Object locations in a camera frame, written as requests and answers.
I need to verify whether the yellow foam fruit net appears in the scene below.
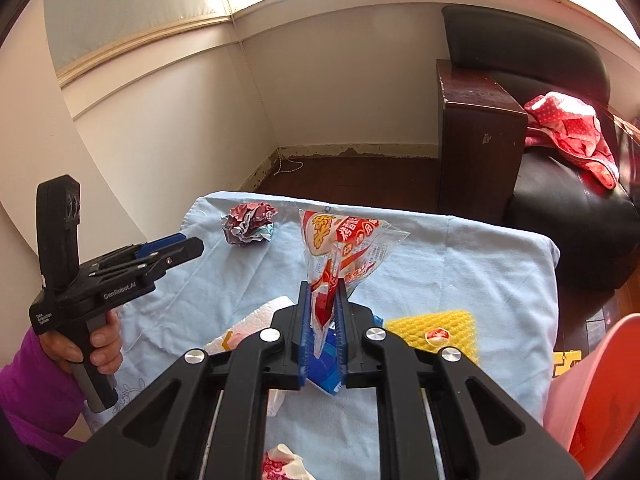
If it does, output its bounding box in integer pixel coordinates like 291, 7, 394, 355
383, 310, 480, 364

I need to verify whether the red white paper ball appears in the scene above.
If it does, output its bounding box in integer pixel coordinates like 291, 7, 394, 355
222, 202, 278, 246

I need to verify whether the red pink patterned paper bag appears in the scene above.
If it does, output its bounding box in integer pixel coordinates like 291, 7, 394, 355
262, 443, 314, 480

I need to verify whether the red polka dot cloth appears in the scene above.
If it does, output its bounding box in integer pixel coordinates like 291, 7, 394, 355
524, 91, 620, 190

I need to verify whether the pink plastic trash bin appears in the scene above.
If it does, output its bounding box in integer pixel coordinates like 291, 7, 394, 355
544, 313, 639, 479

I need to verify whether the blue tempo tissue pack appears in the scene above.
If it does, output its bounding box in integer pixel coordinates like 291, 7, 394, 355
304, 314, 386, 397

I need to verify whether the person's left hand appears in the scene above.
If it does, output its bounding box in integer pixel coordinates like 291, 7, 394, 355
37, 309, 125, 377

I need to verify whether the clear red snack wrapper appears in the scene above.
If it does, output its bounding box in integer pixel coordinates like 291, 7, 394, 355
299, 210, 409, 356

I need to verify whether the black leather armchair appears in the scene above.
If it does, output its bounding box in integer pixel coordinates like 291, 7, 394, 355
437, 4, 639, 290

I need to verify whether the purple sleeve left forearm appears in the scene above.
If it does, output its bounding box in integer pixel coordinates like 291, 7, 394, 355
1, 330, 85, 460

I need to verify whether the light blue floral tablecloth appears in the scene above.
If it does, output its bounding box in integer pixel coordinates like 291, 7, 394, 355
81, 190, 561, 480

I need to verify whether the white foam piece orange label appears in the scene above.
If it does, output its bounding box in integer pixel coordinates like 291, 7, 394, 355
202, 294, 296, 418

